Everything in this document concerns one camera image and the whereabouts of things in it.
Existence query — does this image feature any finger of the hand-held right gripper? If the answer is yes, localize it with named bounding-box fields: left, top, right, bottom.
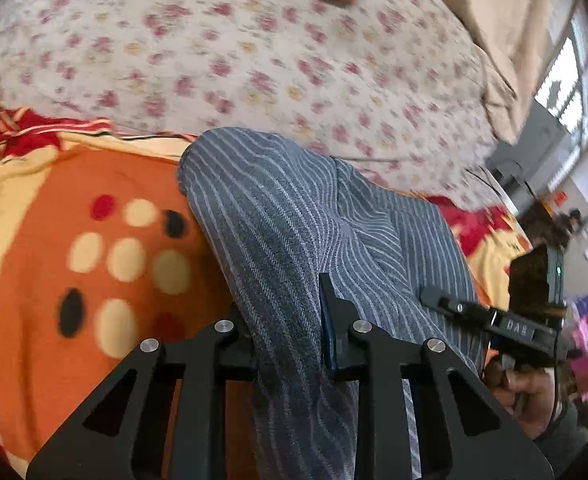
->
left=419, top=285, right=495, bottom=330

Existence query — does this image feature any grey striped jacket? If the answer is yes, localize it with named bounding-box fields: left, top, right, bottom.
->
left=176, top=127, right=487, bottom=480

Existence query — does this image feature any orange red printed blanket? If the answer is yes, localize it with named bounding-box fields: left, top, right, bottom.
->
left=0, top=57, right=532, bottom=480

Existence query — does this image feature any beige curtain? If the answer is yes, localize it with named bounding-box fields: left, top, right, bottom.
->
left=419, top=0, right=530, bottom=143

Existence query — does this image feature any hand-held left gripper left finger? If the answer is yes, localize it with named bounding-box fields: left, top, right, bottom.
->
left=26, top=302, right=260, bottom=480

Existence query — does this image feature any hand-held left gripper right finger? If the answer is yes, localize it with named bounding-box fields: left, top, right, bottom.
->
left=319, top=272, right=555, bottom=480

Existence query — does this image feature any floral quilt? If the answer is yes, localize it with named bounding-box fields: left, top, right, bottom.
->
left=0, top=0, right=500, bottom=196

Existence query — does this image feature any grey cabinet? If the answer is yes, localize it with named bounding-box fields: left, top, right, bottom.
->
left=489, top=100, right=565, bottom=176

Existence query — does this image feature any person's right hand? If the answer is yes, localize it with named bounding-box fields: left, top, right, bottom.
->
left=484, top=360, right=567, bottom=438

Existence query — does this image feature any side window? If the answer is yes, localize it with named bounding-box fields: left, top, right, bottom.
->
left=534, top=35, right=588, bottom=161

